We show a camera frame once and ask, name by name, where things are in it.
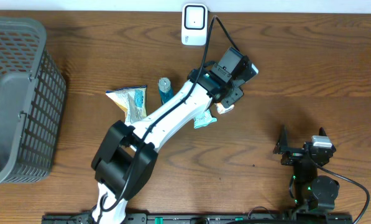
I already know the small orange white packet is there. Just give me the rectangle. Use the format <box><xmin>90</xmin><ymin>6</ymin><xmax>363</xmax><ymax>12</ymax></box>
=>
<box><xmin>216</xmin><ymin>103</ymin><xmax>234</xmax><ymax>114</ymax></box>

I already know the mint green wipes pack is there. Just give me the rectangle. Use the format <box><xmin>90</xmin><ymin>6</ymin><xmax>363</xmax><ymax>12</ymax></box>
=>
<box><xmin>193</xmin><ymin>109</ymin><xmax>217</xmax><ymax>129</ymax></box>

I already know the teal mouthwash bottle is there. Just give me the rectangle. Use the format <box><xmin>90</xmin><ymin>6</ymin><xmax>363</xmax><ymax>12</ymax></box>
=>
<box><xmin>158</xmin><ymin>77</ymin><xmax>174</xmax><ymax>105</ymax></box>

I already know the white yellow snack bag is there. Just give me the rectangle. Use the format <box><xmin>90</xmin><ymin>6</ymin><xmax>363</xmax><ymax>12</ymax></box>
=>
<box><xmin>106</xmin><ymin>85</ymin><xmax>147</xmax><ymax>125</ymax></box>

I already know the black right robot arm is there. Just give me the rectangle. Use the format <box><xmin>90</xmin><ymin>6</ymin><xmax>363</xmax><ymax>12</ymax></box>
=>
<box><xmin>273</xmin><ymin>126</ymin><xmax>339</xmax><ymax>215</ymax></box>

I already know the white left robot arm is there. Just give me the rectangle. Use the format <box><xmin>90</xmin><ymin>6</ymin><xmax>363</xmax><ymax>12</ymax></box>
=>
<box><xmin>91</xmin><ymin>47</ymin><xmax>259</xmax><ymax>223</ymax></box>

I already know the white barcode scanner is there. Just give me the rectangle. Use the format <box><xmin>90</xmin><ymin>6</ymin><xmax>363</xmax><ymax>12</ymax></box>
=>
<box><xmin>181</xmin><ymin>3</ymin><xmax>208</xmax><ymax>46</ymax></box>

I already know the grey plastic basket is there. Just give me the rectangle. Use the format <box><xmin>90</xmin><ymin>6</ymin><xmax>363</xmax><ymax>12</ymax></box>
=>
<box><xmin>0</xmin><ymin>17</ymin><xmax>66</xmax><ymax>184</ymax></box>

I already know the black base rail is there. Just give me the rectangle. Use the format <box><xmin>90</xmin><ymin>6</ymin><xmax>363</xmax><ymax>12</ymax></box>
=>
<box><xmin>41</xmin><ymin>212</ymin><xmax>352</xmax><ymax>224</ymax></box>

